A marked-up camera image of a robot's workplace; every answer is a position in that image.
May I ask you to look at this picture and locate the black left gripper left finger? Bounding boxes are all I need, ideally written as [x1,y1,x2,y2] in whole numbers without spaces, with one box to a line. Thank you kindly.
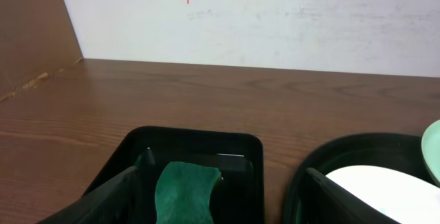
[39,166,141,224]

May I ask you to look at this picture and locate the green scouring sponge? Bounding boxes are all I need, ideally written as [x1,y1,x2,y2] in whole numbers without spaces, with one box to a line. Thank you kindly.
[155,161,222,224]

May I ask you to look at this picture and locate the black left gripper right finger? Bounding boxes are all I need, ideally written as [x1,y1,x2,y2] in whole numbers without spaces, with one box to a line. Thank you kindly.
[300,168,395,224]

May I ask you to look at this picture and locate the black rectangular tray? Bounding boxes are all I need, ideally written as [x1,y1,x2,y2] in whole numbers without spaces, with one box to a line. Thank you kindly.
[86,126,265,223]

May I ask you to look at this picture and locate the white plate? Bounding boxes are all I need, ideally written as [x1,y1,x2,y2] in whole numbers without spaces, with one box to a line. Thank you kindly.
[326,165,439,224]

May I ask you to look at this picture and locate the brown side panel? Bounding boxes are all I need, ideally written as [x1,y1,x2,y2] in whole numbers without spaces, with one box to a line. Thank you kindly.
[1,0,83,100]

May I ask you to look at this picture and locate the mint green plate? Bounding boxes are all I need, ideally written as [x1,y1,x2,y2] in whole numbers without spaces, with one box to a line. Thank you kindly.
[421,120,440,186]

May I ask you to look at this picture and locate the round black tray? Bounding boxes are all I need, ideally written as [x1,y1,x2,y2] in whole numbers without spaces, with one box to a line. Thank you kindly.
[282,133,434,223]

